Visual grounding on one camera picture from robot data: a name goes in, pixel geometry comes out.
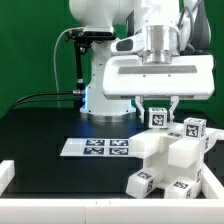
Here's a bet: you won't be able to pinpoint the white chair side frame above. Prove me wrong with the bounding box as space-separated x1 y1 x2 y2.
129 123 224 171

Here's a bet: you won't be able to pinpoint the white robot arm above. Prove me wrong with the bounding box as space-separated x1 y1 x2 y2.
69 0 214 122

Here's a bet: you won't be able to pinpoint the white front barrier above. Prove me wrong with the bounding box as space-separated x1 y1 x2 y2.
0 199 224 224

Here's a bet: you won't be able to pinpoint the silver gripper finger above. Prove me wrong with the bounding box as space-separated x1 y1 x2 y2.
168 96 180 122
135 96 147 123

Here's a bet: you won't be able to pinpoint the black base cables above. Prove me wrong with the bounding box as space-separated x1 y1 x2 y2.
7 89 86 113

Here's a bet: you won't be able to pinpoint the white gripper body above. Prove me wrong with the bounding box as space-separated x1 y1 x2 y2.
102 55 214 100

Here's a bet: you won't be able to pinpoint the white barrier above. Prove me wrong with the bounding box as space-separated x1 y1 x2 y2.
0 160 15 196
0 199 224 224
201 164 224 200

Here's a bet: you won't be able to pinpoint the white chair seat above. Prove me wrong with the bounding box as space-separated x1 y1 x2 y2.
143 152 202 193

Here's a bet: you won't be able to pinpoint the white left barrier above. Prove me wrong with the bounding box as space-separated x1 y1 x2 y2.
0 160 15 196

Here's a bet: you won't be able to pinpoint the white marker sheet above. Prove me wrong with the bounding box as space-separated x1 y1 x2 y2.
61 138 129 157

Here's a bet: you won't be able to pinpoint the black camera on stand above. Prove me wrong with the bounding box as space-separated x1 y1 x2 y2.
65 27 116 41

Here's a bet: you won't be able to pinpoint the white right barrier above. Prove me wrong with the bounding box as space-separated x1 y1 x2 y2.
201 164 224 200

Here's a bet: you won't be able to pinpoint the grey arm hose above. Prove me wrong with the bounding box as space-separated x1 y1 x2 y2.
177 0 204 54

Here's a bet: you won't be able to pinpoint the white cube front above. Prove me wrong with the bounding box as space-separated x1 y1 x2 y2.
184 117 206 139

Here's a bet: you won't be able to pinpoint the black camera stand pole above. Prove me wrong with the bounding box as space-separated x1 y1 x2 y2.
74 42 85 96

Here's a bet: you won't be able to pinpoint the grey camera cable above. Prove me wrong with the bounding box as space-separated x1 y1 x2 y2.
53 27 81 109

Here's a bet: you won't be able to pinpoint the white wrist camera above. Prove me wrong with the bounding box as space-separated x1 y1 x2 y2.
110 34 145 55

